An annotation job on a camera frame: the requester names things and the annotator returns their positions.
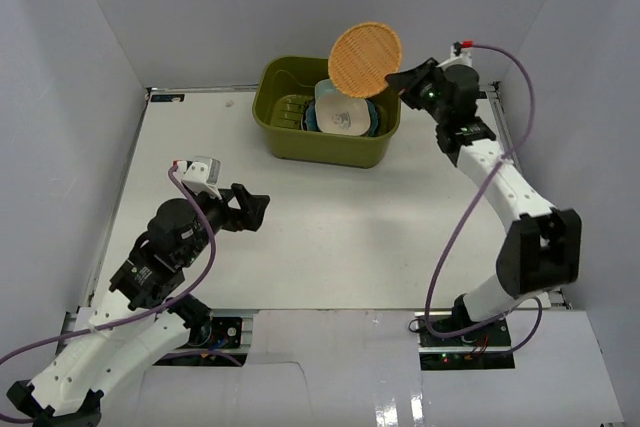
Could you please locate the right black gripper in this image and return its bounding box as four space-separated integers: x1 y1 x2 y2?
386 59 450 125

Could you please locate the orange woven round plate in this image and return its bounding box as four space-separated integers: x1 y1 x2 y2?
328 22 403 98

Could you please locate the cream square dish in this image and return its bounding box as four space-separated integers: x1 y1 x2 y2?
315 92 371 137

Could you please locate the mint green square plate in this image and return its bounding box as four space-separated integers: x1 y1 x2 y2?
314 79 336 99

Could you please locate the black rimmed beige plate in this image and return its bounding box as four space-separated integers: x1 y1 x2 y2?
300 104 309 131

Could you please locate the teal scalloped plate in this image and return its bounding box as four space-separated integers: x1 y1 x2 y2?
300 100 381 137

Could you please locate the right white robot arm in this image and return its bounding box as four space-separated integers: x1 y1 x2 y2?
386 56 582 346

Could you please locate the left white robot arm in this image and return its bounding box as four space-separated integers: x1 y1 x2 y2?
7 183 270 426

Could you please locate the olive green plastic bin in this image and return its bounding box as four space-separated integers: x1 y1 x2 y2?
252 56 401 168

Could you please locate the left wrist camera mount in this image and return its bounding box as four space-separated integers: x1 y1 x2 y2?
173 156 222 200

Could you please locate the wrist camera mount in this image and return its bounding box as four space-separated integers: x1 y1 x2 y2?
438 40 473 70
173 156 222 200

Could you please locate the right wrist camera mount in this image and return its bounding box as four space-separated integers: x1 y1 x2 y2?
438 40 473 70

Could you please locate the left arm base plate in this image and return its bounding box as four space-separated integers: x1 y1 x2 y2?
190 317 244 351

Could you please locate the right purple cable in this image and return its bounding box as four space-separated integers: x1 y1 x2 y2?
423 41 544 361

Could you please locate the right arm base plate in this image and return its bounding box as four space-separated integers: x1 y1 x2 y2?
408 313 512 367

